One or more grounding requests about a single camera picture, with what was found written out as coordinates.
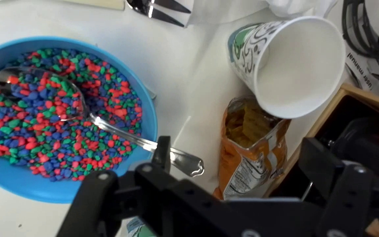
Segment orange snack packet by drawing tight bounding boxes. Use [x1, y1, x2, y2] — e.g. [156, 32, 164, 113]
[213, 96, 292, 201]

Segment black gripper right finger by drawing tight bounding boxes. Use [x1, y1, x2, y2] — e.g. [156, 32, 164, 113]
[297, 136, 379, 237]

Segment wooden box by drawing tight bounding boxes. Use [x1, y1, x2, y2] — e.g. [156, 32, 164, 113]
[263, 83, 379, 237]

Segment metal spoon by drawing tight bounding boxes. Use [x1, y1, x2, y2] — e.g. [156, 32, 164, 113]
[0, 66, 206, 178]

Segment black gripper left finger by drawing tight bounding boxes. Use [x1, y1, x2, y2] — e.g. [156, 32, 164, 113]
[56, 134, 183, 237]

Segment open printed paper cup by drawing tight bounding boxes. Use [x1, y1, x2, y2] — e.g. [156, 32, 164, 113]
[227, 16, 347, 120]

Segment colourful beads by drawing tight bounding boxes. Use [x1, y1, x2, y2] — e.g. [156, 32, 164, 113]
[0, 47, 144, 182]

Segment metal fork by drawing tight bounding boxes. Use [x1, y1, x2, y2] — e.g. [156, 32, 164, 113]
[125, 0, 194, 29]

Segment blue bowl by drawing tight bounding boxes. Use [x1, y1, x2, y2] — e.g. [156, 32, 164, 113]
[0, 36, 159, 204]

